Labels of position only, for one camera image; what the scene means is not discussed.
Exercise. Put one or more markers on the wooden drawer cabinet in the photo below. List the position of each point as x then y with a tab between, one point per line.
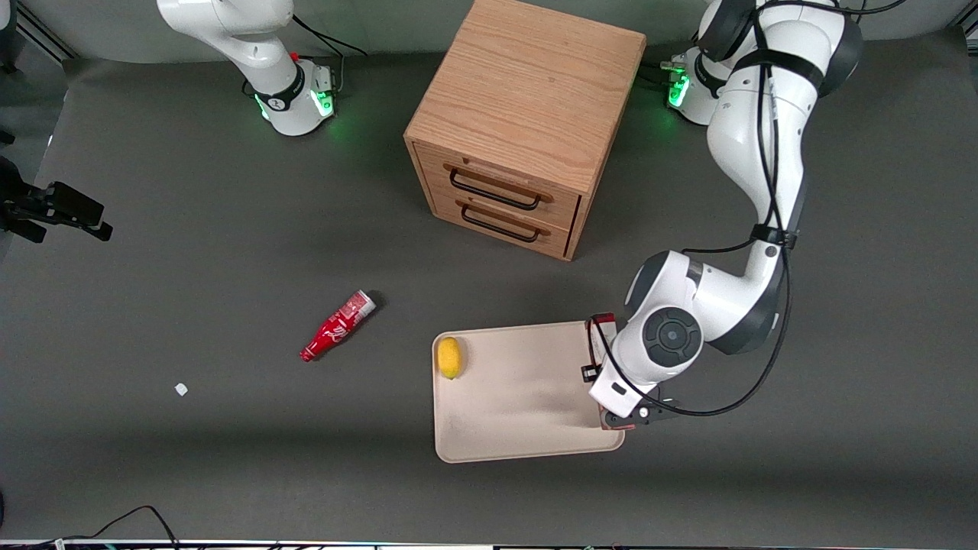
527	92

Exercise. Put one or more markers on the yellow lemon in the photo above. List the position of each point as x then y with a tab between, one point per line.
449	357

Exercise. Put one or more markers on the red cola bottle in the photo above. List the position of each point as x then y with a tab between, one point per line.
336	327

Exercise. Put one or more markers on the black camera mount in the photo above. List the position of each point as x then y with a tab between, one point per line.
69	206

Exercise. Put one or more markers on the beige plastic tray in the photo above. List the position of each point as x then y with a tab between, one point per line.
519	397

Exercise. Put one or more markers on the aluminium frame rail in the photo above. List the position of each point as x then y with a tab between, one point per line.
38	34

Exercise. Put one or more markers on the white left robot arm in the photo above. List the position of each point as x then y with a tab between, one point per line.
756	145

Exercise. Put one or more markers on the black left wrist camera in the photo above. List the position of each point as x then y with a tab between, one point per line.
646	413

